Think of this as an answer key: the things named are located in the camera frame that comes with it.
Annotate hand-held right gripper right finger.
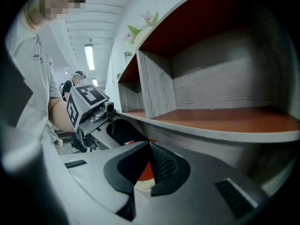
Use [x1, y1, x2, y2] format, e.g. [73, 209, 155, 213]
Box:
[137, 141, 269, 225]

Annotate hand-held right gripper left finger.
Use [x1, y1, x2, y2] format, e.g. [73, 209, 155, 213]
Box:
[60, 141, 151, 222]

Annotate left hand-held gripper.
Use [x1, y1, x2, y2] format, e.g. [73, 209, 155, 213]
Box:
[66, 84, 150, 150]

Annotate person's left forearm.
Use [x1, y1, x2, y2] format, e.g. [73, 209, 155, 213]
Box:
[48, 97, 75, 133]

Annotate red and cream bucket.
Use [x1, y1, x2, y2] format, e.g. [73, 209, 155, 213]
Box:
[123, 138, 158, 207]

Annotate clear water bottle green band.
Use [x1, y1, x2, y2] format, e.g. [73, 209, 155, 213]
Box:
[123, 51, 133, 67]

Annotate grey wooden shelf unit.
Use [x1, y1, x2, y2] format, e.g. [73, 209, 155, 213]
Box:
[117, 0, 300, 196]

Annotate person's grey t-shirt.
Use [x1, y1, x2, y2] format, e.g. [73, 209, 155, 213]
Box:
[6, 10, 63, 147]

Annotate flowering plant in cream pot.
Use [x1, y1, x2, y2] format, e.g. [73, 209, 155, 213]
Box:
[123, 10, 160, 47]

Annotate person's head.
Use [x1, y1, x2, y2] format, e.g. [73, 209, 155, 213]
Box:
[25, 0, 86, 28]

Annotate hanging wall cable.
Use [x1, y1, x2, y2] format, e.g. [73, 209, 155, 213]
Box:
[109, 55, 116, 84]

